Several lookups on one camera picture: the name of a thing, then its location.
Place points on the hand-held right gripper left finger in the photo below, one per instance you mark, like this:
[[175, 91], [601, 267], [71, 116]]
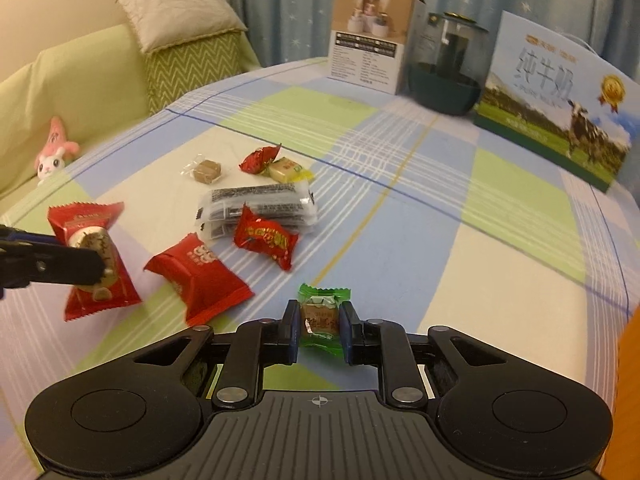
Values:
[[293, 335]]

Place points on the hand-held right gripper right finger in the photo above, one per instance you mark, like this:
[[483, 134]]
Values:
[[346, 335]]

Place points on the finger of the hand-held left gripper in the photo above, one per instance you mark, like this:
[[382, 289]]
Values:
[[60, 266], [30, 237]]

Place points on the green candy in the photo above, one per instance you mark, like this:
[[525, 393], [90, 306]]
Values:
[[320, 317]]

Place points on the large red snack packet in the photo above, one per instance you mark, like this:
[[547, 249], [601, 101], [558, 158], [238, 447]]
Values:
[[117, 290]]

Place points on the red candy yellow print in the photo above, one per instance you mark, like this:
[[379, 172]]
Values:
[[265, 240]]

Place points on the plain red snack packet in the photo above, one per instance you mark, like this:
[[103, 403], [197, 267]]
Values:
[[200, 280]]

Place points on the brown candy clear wrapper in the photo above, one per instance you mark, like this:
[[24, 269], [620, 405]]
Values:
[[206, 169]]

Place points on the pink plush toy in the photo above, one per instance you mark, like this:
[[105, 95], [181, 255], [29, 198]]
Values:
[[52, 152]]

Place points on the checked tablecloth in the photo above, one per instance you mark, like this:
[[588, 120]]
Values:
[[425, 240]]

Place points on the yellow wrapped candy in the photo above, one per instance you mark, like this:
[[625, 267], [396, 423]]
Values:
[[286, 169]]

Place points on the green covered sofa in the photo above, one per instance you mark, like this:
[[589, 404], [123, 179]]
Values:
[[85, 80]]

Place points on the small red twisted candy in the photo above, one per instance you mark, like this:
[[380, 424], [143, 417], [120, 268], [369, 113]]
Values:
[[256, 160]]

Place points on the green zigzag cushion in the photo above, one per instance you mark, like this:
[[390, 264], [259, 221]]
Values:
[[195, 70]]

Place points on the white cushion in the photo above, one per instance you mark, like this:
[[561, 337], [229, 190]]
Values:
[[175, 15]]

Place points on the dark green glass jar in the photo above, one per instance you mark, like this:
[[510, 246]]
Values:
[[445, 70]]

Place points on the white and brown cardboard box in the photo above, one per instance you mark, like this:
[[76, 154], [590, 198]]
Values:
[[367, 35]]

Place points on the blue milk carton box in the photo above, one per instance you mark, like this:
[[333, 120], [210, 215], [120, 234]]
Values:
[[545, 95]]

